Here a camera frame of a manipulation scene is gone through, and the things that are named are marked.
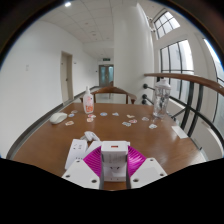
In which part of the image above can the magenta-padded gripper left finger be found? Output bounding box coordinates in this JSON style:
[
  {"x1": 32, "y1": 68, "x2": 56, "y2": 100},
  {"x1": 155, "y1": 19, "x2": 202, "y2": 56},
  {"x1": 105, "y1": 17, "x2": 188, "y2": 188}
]
[{"x1": 61, "y1": 146, "x2": 103, "y2": 191}]

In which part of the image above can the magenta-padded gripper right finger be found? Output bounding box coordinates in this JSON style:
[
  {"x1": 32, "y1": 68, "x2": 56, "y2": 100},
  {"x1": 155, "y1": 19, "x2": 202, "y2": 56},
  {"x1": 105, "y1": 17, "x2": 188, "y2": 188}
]
[{"x1": 126, "y1": 145, "x2": 168, "y2": 190}]

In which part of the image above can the white charger block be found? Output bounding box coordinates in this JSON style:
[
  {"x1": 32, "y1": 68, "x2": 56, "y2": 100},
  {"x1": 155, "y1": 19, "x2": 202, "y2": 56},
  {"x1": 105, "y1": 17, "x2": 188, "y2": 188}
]
[{"x1": 100, "y1": 140, "x2": 131, "y2": 165}]

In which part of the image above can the white paper card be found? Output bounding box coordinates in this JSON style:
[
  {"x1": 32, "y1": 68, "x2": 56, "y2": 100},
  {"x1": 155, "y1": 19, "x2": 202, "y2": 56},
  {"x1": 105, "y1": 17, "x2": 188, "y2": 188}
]
[{"x1": 170, "y1": 125, "x2": 190, "y2": 140}]

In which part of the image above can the white computer mouse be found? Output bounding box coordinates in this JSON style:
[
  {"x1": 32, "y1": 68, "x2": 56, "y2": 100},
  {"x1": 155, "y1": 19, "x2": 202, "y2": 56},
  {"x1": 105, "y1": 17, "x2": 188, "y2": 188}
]
[{"x1": 49, "y1": 112, "x2": 69, "y2": 126}]

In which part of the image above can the white orange-labelled squeeze bottle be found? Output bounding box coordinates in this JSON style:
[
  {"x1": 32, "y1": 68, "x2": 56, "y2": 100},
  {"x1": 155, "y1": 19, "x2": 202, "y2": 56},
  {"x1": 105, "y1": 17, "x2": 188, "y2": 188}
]
[{"x1": 82, "y1": 85, "x2": 96, "y2": 115}]

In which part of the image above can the clear plastic shaker bottle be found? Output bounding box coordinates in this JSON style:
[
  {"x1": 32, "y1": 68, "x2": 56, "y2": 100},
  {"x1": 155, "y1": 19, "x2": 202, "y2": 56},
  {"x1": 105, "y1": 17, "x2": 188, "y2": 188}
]
[{"x1": 152, "y1": 78, "x2": 172, "y2": 120}]

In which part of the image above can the brown wooden chair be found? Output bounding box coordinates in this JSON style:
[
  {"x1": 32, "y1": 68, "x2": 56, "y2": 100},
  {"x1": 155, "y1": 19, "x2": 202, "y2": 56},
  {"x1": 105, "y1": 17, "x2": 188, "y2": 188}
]
[{"x1": 79, "y1": 86, "x2": 138, "y2": 105}]

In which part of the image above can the beige room door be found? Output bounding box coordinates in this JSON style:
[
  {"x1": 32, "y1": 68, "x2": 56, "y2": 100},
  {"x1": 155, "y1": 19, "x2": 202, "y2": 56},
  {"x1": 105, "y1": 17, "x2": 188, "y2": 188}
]
[{"x1": 59, "y1": 50, "x2": 75, "y2": 105}]

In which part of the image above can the glazed double door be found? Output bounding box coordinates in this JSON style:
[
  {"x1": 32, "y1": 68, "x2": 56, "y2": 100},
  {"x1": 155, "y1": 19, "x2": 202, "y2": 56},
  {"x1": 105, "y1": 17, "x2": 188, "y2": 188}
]
[{"x1": 98, "y1": 63, "x2": 115, "y2": 89}]

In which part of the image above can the wood-topped black railing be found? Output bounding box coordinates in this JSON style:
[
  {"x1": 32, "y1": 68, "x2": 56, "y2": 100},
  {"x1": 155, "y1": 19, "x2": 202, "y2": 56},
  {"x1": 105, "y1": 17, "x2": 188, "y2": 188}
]
[{"x1": 141, "y1": 72, "x2": 224, "y2": 152}]

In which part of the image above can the tall black-framed window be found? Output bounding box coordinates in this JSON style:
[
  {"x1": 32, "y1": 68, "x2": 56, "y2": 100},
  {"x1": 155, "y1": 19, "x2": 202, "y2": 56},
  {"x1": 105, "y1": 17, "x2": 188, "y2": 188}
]
[{"x1": 159, "y1": 39, "x2": 195, "y2": 102}]

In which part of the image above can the arched upper window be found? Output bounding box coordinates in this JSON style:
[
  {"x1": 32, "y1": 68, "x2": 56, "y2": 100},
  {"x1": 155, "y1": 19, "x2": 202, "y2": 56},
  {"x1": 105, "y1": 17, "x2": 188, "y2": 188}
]
[{"x1": 152, "y1": 10, "x2": 181, "y2": 40}]

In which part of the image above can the large glass window wall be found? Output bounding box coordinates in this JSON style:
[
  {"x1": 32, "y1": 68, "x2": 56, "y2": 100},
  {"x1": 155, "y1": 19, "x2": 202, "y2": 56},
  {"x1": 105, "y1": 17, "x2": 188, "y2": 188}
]
[{"x1": 203, "y1": 37, "x2": 224, "y2": 141}]

